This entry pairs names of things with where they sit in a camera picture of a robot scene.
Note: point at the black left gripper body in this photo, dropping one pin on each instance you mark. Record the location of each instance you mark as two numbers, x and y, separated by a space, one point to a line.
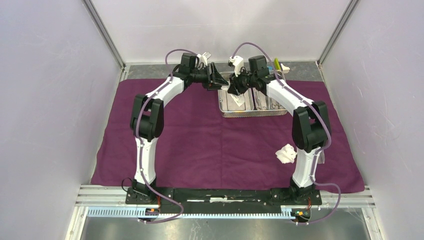
202 76

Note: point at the steel needle holder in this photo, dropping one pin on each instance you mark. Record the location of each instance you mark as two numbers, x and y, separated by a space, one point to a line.
265 103

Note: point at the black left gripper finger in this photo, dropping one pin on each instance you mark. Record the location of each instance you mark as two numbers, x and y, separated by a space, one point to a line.
216 79
215 87

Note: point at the maroon cloth wrap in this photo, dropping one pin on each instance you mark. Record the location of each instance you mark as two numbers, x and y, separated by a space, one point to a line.
199 148

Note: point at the green suture packet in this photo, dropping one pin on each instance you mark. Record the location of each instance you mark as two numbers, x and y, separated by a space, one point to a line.
239 100

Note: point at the white gauze packet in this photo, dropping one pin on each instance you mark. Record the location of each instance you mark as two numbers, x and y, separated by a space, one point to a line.
287 154

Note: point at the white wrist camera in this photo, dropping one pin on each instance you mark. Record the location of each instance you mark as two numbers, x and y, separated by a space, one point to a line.
236 62
203 60

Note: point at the aluminium frame post right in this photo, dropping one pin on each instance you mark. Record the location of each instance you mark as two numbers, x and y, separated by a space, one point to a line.
346 15

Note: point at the aluminium frame rail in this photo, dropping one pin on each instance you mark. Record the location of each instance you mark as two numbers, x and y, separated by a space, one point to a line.
109 201
108 66

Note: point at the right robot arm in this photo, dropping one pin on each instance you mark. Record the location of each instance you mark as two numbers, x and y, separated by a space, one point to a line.
311 129

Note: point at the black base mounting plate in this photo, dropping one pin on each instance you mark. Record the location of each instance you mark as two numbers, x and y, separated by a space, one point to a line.
222 201

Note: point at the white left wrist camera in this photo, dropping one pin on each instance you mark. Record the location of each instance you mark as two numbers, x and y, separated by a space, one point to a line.
203 60

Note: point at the aluminium front frame rail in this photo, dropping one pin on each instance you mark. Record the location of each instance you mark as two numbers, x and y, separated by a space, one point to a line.
109 201

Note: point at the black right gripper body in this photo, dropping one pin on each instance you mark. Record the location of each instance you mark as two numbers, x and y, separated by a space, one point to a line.
243 82

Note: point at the steel two-compartment tray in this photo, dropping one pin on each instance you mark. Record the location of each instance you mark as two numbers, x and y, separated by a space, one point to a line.
229 109

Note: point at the white plastic block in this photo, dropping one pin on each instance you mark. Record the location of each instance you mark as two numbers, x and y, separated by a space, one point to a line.
284 69

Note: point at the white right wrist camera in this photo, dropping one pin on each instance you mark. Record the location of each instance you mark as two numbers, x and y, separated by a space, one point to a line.
236 62

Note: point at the aluminium frame rail left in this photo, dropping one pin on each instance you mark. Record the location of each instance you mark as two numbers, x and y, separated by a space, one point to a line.
108 66

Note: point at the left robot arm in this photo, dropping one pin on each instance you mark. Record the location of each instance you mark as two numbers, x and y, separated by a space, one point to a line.
147 117

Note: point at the yellow-green plastic block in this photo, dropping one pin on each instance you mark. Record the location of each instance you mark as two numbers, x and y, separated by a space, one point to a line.
277 64

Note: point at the white gauze pad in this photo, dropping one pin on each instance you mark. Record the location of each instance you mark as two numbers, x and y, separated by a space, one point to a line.
321 157

